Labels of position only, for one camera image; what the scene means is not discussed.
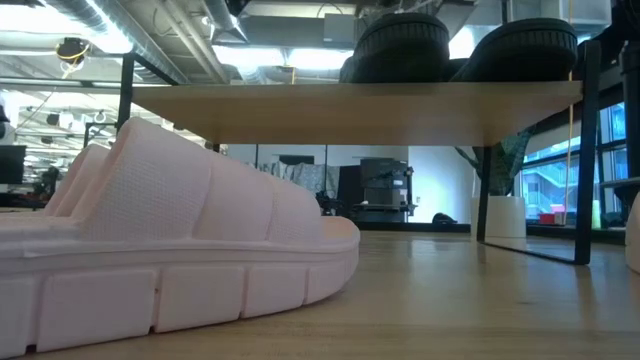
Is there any black and yellow ceiling device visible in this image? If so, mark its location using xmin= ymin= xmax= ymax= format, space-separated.
xmin=54 ymin=37 xmax=92 ymax=66

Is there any rectangular metal ceiling duct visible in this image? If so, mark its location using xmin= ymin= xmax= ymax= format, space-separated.
xmin=539 ymin=0 xmax=612 ymax=27

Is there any black slide sandal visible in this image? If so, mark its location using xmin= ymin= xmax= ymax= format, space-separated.
xmin=449 ymin=17 xmax=580 ymax=84
xmin=338 ymin=12 xmax=451 ymax=84

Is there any black equipment cabinet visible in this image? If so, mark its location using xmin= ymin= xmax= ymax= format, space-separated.
xmin=358 ymin=157 xmax=417 ymax=224

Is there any black stand pole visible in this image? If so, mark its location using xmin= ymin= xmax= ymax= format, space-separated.
xmin=619 ymin=42 xmax=640 ymax=201

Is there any snake plant in white pot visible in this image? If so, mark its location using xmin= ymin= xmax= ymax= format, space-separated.
xmin=454 ymin=124 xmax=539 ymax=239

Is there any black computer monitor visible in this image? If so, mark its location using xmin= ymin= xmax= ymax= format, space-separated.
xmin=0 ymin=144 xmax=28 ymax=185

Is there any small silver ventilation duct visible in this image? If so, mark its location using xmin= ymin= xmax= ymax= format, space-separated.
xmin=202 ymin=0 xmax=250 ymax=44

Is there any black background rig frame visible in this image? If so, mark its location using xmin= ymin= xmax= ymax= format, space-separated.
xmin=82 ymin=121 xmax=129 ymax=150

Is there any black side desk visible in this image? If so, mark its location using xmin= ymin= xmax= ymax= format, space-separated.
xmin=599 ymin=176 xmax=640 ymax=201

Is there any patchwork cloth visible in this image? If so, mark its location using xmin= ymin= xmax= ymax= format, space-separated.
xmin=257 ymin=159 xmax=342 ymax=197

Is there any wooden shelf with black frame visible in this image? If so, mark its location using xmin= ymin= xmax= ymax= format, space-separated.
xmin=117 ymin=39 xmax=601 ymax=266

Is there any gray ceiling box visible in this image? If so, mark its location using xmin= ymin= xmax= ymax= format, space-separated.
xmin=323 ymin=13 xmax=375 ymax=50

